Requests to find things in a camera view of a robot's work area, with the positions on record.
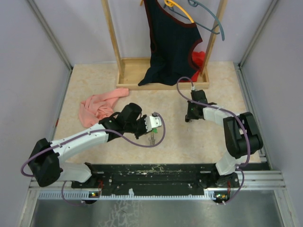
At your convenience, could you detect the large keyring with small rings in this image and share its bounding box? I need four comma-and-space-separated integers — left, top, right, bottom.
148, 131, 157, 146

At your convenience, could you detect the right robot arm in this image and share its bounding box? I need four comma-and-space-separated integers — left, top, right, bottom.
185, 88, 263, 187

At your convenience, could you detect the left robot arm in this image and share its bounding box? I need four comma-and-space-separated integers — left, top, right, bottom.
28, 103, 159, 188

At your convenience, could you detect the red cloth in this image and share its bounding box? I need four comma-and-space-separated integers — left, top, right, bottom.
176, 49, 205, 83

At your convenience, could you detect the pink cloth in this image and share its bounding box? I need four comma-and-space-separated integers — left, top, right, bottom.
78, 88, 129, 128

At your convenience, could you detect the wooden clothes rack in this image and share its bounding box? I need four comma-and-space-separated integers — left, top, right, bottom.
101, 0, 227, 90

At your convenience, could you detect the dark navy tank top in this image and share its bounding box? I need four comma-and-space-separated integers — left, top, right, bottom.
138, 0, 202, 86

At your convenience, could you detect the grey blue clothes hanger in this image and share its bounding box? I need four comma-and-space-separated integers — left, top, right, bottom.
187, 0, 226, 41

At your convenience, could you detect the yellow clothes hanger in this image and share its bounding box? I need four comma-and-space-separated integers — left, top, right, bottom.
140, 0, 196, 24

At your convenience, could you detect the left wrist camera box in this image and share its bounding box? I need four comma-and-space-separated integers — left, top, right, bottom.
144, 113, 162, 132

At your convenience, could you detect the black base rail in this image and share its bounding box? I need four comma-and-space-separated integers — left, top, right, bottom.
71, 164, 240, 196

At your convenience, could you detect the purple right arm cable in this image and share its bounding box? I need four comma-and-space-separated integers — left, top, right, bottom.
176, 76, 252, 205

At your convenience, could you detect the white cable duct strip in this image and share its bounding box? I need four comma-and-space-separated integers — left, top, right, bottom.
37, 189, 232, 201

